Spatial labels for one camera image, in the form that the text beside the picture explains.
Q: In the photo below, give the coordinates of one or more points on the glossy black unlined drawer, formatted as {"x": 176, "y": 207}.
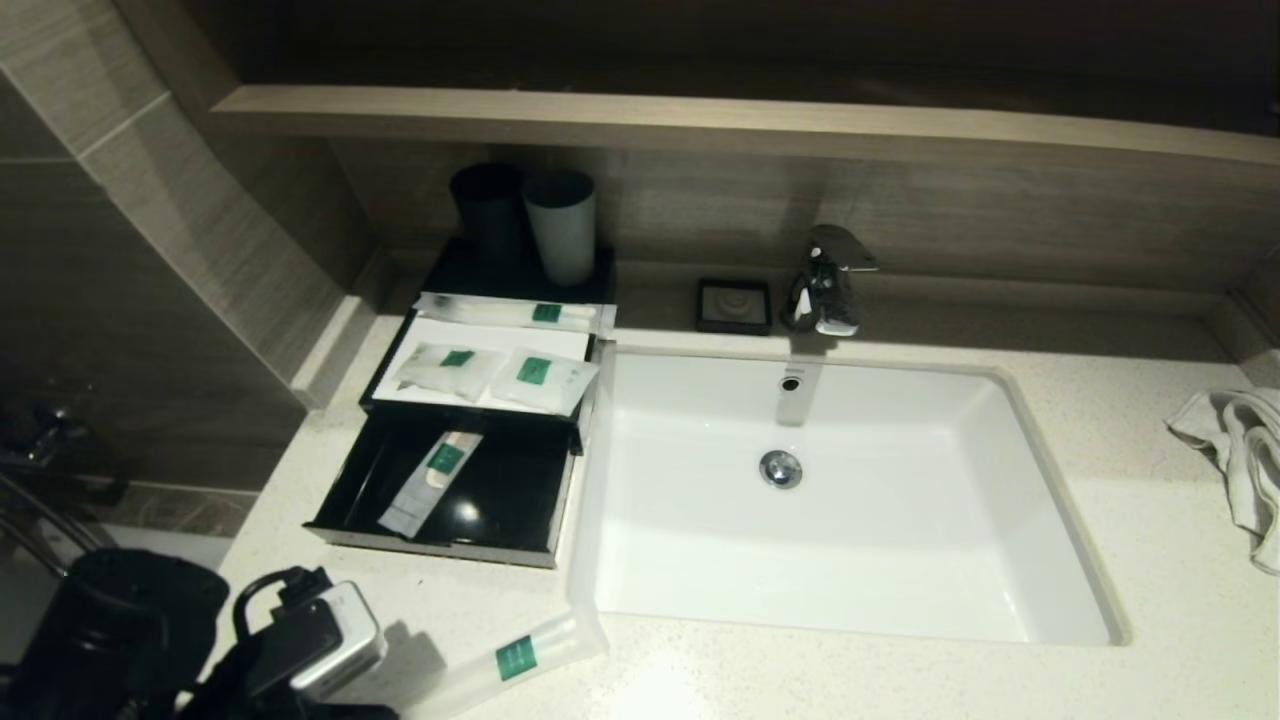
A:
{"x": 500, "y": 490}

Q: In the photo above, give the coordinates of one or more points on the dark metal cup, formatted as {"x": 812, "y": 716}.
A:
{"x": 487, "y": 215}

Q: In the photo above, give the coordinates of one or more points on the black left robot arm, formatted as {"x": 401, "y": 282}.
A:
{"x": 110, "y": 630}

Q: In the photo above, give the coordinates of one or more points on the flat small packet green label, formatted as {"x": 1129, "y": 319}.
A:
{"x": 545, "y": 385}

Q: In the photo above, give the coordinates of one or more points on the black square soap dish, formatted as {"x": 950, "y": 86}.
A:
{"x": 734, "y": 305}

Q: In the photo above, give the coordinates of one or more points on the white cup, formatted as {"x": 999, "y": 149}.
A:
{"x": 562, "y": 240}

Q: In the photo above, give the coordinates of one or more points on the long clear packet green label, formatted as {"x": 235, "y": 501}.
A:
{"x": 500, "y": 310}
{"x": 520, "y": 655}

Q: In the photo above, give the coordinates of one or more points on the chrome sink drain plug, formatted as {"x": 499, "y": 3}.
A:
{"x": 781, "y": 469}

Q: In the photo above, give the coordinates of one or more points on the crumpled small packet green label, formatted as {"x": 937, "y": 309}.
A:
{"x": 450, "y": 370}

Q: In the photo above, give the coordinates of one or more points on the chrome sink faucet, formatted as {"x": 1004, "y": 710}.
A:
{"x": 830, "y": 290}

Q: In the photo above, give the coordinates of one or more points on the grey flat packet green label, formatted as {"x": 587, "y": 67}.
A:
{"x": 425, "y": 490}

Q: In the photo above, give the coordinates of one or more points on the white ceramic sink basin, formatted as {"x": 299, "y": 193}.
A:
{"x": 850, "y": 560}

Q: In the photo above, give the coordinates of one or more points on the white bathtub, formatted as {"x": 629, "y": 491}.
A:
{"x": 150, "y": 545}

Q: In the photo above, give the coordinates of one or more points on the chrome bathtub tap valve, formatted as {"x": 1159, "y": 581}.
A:
{"x": 45, "y": 425}

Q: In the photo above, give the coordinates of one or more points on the white towel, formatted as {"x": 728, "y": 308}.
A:
{"x": 1250, "y": 450}

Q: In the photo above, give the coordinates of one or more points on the wooden wall shelf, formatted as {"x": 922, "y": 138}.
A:
{"x": 700, "y": 120}

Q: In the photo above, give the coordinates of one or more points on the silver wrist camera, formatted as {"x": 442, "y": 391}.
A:
{"x": 345, "y": 640}

